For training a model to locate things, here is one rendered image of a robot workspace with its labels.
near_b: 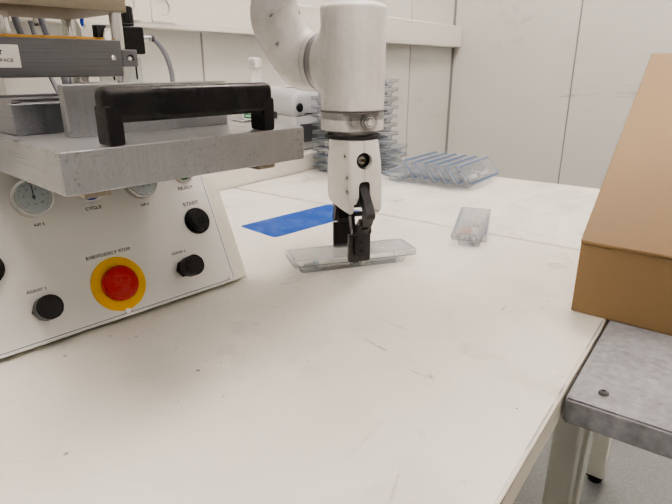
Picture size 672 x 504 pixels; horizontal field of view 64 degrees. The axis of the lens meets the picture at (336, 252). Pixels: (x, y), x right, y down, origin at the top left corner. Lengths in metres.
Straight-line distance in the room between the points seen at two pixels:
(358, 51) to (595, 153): 2.18
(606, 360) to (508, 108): 2.36
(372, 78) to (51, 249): 0.42
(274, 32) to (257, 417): 0.47
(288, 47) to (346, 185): 0.19
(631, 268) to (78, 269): 0.60
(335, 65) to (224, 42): 1.04
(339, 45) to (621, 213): 0.38
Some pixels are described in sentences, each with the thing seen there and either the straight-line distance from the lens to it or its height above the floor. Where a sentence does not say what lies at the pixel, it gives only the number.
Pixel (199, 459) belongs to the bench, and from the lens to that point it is 0.44.
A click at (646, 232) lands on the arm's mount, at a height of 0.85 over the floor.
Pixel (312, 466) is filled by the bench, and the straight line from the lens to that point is 0.42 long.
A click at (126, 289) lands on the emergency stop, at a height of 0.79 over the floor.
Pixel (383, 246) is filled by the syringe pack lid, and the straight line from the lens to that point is 0.80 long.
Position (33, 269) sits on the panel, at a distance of 0.64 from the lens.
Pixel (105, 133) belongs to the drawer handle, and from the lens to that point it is 0.42.
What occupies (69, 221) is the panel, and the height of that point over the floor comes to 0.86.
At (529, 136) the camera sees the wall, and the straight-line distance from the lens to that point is 2.86.
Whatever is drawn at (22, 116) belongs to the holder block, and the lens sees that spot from 0.51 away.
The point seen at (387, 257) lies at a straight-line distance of 0.78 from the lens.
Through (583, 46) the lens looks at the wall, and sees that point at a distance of 2.80.
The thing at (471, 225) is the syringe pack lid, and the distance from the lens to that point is 0.93.
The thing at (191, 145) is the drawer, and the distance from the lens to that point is 0.44.
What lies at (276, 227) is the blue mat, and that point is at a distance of 0.97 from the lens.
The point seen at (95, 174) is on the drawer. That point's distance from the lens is 0.41.
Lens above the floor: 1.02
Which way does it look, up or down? 19 degrees down
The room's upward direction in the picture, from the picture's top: straight up
